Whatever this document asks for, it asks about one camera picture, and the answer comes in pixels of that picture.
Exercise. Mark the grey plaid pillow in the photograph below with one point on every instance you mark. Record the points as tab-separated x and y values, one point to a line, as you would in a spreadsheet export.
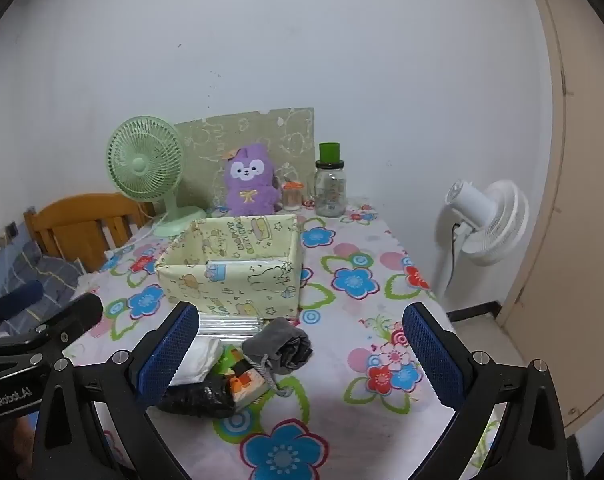
47	270

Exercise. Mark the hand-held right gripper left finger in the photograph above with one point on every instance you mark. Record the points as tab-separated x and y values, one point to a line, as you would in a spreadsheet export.
169	352

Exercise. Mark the green printed board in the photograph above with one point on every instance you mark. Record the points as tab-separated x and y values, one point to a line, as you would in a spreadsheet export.
262	130

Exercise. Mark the white floor fan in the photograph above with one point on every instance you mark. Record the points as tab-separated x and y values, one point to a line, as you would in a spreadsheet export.
497	225

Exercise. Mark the black plastic bag roll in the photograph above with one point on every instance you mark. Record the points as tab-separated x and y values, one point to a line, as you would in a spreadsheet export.
197	400

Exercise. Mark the clear plastic bag pack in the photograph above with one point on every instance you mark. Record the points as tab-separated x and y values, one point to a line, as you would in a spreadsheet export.
232	325

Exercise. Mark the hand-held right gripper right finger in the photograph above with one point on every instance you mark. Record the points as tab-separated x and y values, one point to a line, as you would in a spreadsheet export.
432	355

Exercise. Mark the green tissue packet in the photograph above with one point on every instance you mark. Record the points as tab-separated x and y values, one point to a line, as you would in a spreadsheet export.
247	385

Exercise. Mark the yellow printed storage box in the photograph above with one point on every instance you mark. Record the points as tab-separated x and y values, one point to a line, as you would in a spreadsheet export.
242	295

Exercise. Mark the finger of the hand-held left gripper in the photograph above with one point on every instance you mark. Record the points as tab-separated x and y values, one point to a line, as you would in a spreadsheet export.
74	315
17	297

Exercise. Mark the purple plush toy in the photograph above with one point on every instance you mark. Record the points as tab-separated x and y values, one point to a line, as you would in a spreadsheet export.
249	190

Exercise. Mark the white cloth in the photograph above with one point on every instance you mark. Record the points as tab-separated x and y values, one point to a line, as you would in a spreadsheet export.
202	355

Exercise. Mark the wooden chair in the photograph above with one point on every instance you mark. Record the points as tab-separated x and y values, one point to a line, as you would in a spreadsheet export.
82	215

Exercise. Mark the green desk fan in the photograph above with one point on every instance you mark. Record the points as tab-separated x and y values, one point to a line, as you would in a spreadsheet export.
139	165

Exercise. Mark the toothpick jar with orange lid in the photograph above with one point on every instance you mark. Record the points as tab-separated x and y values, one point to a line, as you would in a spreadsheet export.
292	200

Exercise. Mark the beige wooden door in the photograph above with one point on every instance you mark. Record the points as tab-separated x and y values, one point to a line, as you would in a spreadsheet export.
582	210

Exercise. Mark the glass jar with green lid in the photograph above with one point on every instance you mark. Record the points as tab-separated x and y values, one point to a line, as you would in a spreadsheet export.
330	190

